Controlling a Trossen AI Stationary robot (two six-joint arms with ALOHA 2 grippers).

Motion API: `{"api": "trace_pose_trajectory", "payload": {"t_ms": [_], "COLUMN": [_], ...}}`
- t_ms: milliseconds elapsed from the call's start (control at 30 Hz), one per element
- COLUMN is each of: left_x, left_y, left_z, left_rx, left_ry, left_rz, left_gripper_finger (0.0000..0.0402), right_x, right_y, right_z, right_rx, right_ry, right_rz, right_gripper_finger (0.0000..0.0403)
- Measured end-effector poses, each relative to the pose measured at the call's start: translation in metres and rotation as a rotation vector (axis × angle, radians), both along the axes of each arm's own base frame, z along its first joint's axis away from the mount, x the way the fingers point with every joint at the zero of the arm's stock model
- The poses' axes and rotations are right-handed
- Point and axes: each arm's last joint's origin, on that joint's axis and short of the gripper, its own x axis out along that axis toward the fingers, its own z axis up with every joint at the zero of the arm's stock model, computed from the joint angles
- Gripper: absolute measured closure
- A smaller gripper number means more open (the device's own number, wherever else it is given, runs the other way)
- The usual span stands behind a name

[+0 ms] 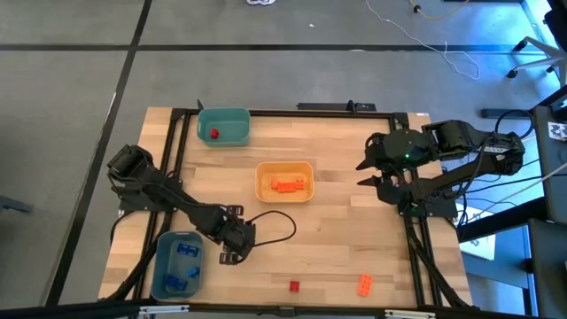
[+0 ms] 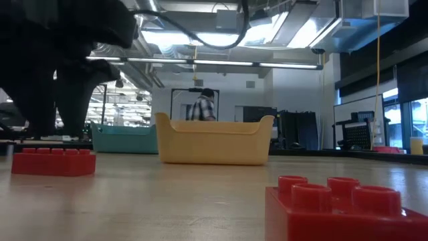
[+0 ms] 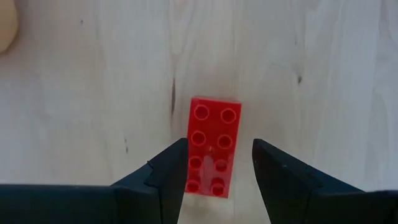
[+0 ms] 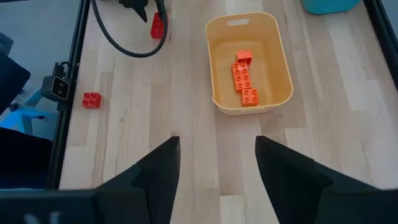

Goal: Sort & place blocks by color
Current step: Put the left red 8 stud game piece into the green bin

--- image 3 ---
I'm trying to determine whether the long red toy block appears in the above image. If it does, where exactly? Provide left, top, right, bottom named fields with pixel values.
left=184, top=96, right=243, bottom=199

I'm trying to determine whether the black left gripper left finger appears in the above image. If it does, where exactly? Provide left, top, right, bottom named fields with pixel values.
left=110, top=138, right=190, bottom=224

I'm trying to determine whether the yellow plastic bin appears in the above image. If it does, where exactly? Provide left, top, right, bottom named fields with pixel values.
left=0, top=0, right=19, bottom=54

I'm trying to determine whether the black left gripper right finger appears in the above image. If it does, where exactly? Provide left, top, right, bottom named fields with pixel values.
left=252, top=139, right=374, bottom=224

